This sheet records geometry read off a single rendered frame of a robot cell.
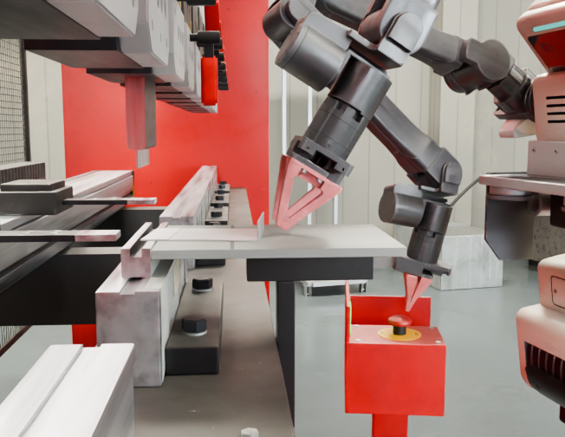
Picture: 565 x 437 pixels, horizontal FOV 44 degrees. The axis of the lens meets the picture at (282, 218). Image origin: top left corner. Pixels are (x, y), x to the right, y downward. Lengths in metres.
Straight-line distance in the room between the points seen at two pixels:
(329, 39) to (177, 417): 0.42
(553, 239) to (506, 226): 4.30
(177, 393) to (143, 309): 0.08
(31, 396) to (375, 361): 0.79
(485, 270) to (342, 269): 4.35
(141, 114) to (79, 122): 2.27
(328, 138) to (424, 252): 0.51
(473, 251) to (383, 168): 1.08
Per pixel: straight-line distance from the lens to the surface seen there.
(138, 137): 0.74
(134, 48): 0.51
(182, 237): 0.78
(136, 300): 0.67
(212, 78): 0.94
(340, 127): 0.77
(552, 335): 1.25
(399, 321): 1.17
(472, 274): 5.08
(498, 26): 6.15
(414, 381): 1.17
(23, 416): 0.41
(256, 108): 2.94
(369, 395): 1.17
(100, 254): 1.39
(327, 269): 0.79
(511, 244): 1.32
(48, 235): 0.81
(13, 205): 1.18
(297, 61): 0.76
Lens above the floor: 1.12
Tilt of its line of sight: 7 degrees down
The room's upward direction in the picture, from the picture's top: straight up
